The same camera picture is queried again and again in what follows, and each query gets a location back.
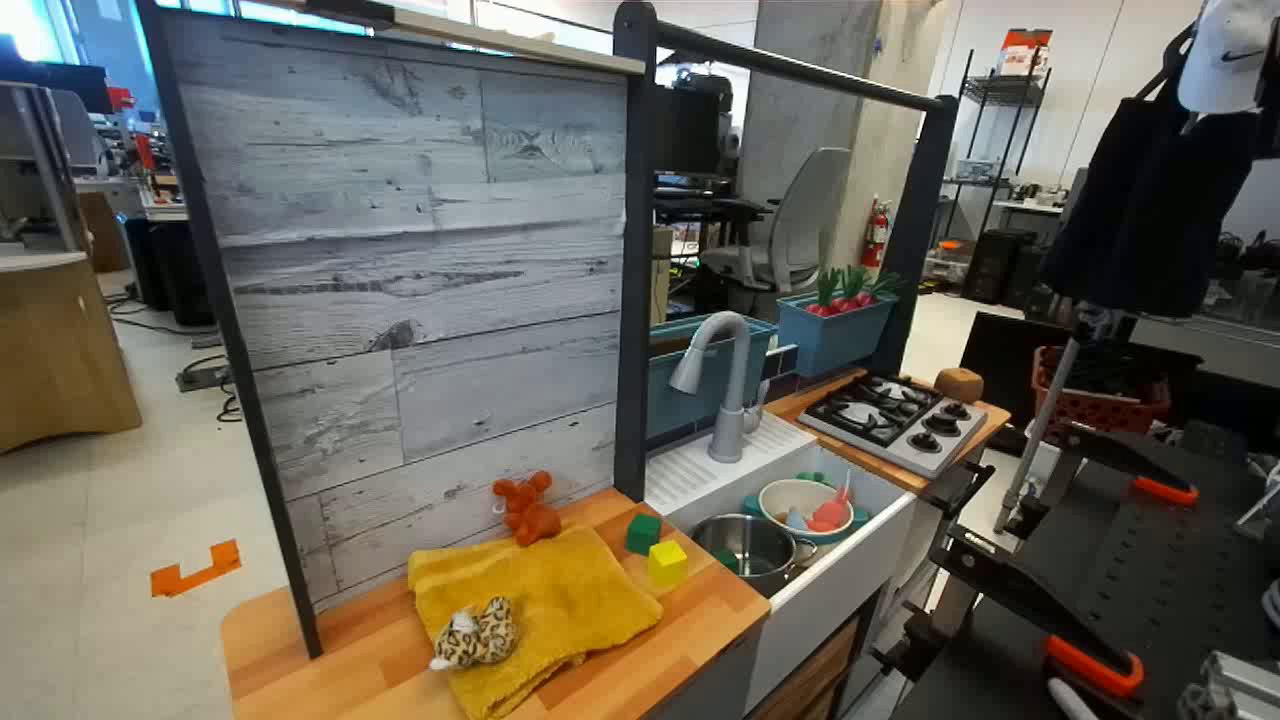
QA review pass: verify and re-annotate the pink toy spoon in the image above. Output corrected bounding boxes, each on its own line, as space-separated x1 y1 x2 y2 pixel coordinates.
805 465 858 535

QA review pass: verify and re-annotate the spotted beige plush toy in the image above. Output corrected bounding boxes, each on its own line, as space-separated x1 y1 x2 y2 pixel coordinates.
425 592 521 674

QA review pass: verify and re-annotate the red plastic basket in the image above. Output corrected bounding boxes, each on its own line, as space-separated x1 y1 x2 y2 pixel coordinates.
1026 340 1176 437

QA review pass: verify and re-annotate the black perforated breadboard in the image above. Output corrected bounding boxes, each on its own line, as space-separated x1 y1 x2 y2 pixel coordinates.
892 437 1280 720

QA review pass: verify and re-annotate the green ball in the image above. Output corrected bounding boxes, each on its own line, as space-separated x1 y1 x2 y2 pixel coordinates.
624 512 669 558

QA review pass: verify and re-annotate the red fire extinguisher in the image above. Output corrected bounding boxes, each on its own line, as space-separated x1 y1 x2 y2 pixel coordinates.
854 196 897 276

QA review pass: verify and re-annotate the yellow terry towel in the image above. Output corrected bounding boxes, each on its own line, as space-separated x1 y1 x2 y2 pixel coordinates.
402 521 669 720

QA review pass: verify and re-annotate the black kitchen frame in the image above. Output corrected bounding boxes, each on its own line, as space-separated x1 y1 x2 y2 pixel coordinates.
130 0 959 664

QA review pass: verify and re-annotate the brown bread toy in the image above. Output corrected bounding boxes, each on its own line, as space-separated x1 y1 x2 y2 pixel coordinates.
932 365 989 406

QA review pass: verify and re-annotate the white toy sink basin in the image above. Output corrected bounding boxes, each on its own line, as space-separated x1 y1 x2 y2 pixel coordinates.
643 410 923 717

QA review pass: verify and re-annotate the white teal bowl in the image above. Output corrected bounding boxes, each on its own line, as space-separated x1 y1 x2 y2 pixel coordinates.
739 473 872 542

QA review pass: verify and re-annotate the grey office chair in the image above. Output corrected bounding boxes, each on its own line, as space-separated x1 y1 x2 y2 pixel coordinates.
705 140 854 298

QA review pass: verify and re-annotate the orange plush toy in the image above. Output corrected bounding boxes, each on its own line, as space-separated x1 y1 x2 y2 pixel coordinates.
487 468 563 546

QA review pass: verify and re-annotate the grey wood backsplash panel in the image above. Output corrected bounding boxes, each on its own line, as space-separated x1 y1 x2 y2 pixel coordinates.
157 9 632 612

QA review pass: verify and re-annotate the large teal bin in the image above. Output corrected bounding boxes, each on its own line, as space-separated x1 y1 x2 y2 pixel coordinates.
643 313 782 448

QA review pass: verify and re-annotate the black jacket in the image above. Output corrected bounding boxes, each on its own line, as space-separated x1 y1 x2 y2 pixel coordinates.
1037 22 1262 320

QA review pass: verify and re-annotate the silver stand pole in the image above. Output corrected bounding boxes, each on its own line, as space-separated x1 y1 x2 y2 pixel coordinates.
997 331 1082 535

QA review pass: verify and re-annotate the black wire shelf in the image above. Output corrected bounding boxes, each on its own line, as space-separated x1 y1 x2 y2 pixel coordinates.
935 49 1055 293

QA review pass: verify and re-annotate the grey toy stove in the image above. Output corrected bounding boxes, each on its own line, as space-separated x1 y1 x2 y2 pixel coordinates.
797 372 993 480

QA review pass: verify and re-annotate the wooden cabinet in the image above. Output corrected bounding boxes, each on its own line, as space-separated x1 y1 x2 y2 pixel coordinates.
0 249 144 456

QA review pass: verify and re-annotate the teal planter with plants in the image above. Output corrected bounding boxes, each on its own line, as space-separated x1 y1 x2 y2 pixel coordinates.
774 263 901 383

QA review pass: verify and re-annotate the steel pot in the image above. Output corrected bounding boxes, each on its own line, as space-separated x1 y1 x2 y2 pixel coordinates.
688 506 805 597

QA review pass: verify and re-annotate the grey toy faucet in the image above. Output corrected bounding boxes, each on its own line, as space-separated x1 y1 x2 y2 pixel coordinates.
669 307 769 468

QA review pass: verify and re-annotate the black monitor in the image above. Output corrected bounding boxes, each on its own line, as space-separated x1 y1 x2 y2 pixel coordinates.
650 70 739 184

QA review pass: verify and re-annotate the orange handled black clamp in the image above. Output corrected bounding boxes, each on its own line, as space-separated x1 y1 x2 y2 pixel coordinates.
1052 419 1203 512
932 525 1153 706

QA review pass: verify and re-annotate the yellow cube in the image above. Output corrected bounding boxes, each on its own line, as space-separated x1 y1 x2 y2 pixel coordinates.
643 535 691 587

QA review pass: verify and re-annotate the white cap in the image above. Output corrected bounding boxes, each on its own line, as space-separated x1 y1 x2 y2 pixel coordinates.
1173 0 1280 121

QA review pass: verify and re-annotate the orange box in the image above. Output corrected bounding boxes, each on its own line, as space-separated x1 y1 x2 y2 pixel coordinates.
997 22 1055 81

